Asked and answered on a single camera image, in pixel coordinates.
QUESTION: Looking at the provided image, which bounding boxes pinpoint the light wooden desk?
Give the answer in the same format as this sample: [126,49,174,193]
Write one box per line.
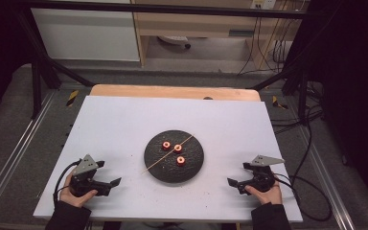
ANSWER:
[130,0,305,67]

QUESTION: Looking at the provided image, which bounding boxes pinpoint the wooden table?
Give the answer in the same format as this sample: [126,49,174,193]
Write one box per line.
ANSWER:
[89,83,262,103]

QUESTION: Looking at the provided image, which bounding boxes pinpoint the white power strip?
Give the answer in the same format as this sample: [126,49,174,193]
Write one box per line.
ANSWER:
[250,0,278,11]

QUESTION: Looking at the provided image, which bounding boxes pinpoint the thin wooden skewer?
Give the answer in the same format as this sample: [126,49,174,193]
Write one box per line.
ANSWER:
[140,134,195,175]

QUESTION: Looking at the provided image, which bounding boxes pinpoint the left hand-held gripper cable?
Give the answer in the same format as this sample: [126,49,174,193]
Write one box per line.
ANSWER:
[53,159,81,209]

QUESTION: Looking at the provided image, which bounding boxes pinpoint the white cabinet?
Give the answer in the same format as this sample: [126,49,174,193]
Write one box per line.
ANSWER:
[30,0,141,62]

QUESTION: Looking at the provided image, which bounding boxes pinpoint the yellow black tape marker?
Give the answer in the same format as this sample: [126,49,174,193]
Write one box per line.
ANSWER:
[271,95,289,110]
[65,89,80,107]

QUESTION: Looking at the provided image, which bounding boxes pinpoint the black floor cables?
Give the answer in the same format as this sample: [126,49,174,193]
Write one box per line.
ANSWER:
[269,80,326,136]

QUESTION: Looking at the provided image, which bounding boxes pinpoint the right hand-held gripper cable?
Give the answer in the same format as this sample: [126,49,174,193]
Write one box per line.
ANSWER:
[271,172,334,222]

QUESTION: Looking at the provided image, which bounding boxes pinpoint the hand-held gripper cable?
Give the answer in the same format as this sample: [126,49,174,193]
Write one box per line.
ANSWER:
[53,159,81,209]
[271,172,334,222]

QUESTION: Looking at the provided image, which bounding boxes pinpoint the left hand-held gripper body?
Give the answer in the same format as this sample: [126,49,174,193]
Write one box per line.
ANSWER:
[69,153,107,197]

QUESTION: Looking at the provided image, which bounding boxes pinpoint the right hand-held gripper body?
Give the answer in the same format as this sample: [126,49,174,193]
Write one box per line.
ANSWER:
[242,154,286,195]

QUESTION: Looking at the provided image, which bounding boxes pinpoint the round black plate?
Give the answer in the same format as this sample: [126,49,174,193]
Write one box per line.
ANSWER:
[144,129,205,184]

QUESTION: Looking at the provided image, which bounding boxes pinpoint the aluminium floor rail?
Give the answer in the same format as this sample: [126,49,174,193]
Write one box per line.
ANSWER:
[0,91,56,219]
[295,127,357,230]

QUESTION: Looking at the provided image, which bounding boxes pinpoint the person's left hand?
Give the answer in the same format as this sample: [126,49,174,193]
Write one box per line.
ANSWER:
[59,172,99,209]

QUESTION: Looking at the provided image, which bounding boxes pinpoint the black metal frame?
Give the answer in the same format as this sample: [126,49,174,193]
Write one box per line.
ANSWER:
[12,0,321,121]

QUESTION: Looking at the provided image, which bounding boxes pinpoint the hanging black cables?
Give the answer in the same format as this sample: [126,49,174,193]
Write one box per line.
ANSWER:
[237,9,298,77]

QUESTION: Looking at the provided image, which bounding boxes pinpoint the office chair base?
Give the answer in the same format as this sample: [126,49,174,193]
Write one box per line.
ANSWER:
[157,34,192,50]

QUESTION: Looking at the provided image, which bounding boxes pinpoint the white table board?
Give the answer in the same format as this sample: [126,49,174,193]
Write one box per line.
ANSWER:
[33,95,304,223]

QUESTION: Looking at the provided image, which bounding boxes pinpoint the person's right hand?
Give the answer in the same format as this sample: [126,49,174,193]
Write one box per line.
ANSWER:
[244,178,284,206]

